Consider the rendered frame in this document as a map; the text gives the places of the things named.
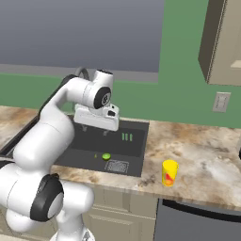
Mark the grey dishwasher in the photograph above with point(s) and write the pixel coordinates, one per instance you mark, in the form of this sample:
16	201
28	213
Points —
197	221

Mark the beige wall cupboard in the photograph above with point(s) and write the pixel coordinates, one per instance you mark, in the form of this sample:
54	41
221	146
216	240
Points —
221	40

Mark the green kiwi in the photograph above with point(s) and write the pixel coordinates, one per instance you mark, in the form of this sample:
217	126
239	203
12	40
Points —
106	156

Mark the grey window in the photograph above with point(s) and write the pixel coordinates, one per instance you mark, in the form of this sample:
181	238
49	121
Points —
81	36

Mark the beige base cupboard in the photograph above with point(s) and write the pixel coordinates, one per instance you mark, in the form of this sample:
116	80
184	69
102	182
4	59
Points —
116	213

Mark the yellow cup with red print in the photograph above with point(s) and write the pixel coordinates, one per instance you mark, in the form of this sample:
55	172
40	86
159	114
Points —
169	173

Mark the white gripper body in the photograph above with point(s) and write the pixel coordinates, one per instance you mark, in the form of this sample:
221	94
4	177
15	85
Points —
94	119

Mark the grey wall socket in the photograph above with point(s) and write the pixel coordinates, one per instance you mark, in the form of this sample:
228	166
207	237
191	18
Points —
221	101

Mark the grey curved tap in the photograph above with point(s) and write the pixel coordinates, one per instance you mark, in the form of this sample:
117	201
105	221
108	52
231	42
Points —
82	72

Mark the dark grey sink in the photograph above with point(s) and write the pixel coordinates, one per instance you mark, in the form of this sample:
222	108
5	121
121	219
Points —
106	147

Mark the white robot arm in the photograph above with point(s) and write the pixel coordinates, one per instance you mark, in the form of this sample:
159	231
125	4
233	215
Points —
47	141

